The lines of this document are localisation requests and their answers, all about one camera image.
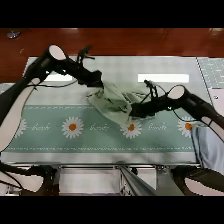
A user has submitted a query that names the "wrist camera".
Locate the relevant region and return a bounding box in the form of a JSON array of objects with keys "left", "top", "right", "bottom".
[
  {"left": 76, "top": 45, "right": 96, "bottom": 66},
  {"left": 143, "top": 79, "right": 160, "bottom": 100}
]

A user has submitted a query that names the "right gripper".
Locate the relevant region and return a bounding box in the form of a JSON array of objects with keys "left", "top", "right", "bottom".
[{"left": 128, "top": 99, "right": 158, "bottom": 120}]

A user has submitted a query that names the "pale green garment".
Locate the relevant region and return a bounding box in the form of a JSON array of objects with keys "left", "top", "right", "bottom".
[{"left": 85, "top": 80, "right": 158, "bottom": 130}]

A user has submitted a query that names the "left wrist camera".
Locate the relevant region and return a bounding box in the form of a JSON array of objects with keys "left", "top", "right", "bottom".
[{"left": 76, "top": 45, "right": 96, "bottom": 66}]

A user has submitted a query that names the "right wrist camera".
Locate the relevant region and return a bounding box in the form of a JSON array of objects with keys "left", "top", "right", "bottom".
[{"left": 143, "top": 79, "right": 160, "bottom": 100}]

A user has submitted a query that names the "light blue garment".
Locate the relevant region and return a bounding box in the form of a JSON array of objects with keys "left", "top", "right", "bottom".
[{"left": 190, "top": 125, "right": 224, "bottom": 176}]

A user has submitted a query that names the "black cable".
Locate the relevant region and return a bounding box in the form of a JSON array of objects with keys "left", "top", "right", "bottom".
[
  {"left": 25, "top": 78, "right": 80, "bottom": 90},
  {"left": 167, "top": 105, "right": 202, "bottom": 125}
]

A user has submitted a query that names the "silver frame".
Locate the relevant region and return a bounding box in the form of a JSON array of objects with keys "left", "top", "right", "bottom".
[{"left": 0, "top": 161, "right": 205, "bottom": 197}]

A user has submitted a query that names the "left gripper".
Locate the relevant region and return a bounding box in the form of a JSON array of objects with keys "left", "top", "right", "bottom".
[{"left": 77, "top": 67, "right": 105, "bottom": 90}]

